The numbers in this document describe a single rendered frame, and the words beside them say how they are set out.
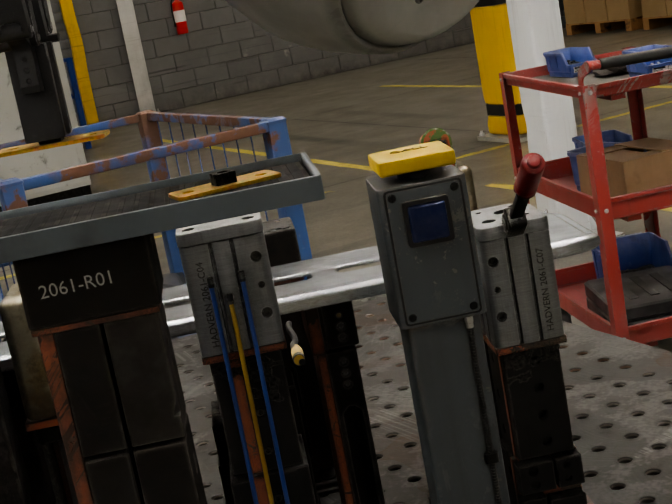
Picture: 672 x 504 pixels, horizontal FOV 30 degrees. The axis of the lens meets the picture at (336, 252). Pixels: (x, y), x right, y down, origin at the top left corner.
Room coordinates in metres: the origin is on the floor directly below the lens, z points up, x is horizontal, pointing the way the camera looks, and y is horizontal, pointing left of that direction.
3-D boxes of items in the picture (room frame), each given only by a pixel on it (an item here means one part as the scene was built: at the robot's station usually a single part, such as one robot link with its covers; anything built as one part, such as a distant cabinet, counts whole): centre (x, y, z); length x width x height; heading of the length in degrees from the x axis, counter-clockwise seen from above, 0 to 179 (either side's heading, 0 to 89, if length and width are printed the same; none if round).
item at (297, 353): (1.06, 0.05, 1.00); 0.12 x 0.01 x 0.01; 4
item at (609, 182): (3.60, -0.89, 0.49); 0.81 x 0.47 x 0.97; 7
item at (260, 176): (0.96, 0.08, 1.17); 0.08 x 0.04 x 0.01; 111
